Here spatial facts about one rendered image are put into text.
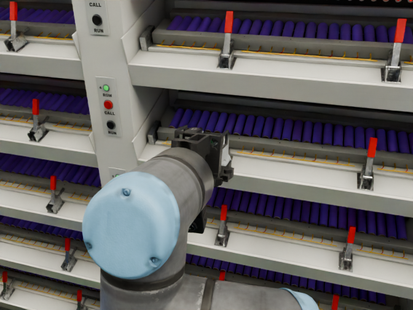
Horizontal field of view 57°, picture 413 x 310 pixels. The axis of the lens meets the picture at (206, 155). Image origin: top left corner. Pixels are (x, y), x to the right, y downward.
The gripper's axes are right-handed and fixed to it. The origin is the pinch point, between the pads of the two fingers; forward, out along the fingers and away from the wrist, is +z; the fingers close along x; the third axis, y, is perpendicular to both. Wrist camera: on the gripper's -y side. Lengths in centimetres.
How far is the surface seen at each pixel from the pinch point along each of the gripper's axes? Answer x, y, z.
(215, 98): 5.8, 8.5, 19.3
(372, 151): -26.7, 3.6, 5.8
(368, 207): -27.9, -7.2, 6.3
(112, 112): 22.0, 5.7, 1.8
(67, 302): 49, -60, 24
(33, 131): 43.6, -1.4, 5.4
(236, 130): -1.0, 3.0, 12.7
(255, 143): -5.5, 1.5, 9.6
